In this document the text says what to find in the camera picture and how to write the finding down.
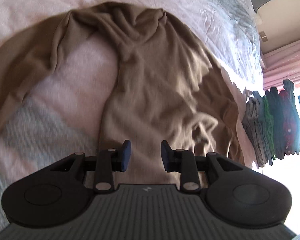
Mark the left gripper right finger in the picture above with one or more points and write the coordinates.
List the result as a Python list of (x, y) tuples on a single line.
[(188, 166)]

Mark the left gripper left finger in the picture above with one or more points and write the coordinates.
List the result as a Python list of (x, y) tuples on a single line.
[(105, 163)]

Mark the brown knit sweater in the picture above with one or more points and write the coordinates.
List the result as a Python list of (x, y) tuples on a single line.
[(169, 85)]

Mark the pink and grey bedspread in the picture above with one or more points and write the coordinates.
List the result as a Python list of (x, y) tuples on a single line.
[(62, 114)]

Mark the khaki folded garment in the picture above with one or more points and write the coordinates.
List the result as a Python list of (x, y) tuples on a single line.
[(251, 126)]

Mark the green folded garment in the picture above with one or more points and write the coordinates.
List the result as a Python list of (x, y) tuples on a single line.
[(269, 127)]

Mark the blue-grey folded garment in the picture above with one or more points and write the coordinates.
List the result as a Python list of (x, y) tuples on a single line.
[(262, 126)]

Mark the red patterned folded garment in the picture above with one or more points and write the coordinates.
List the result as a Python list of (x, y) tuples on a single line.
[(286, 125)]

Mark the pink curtain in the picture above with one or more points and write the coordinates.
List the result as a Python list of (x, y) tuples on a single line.
[(281, 64)]

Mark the wall socket plate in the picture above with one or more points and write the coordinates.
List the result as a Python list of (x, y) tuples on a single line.
[(263, 36)]

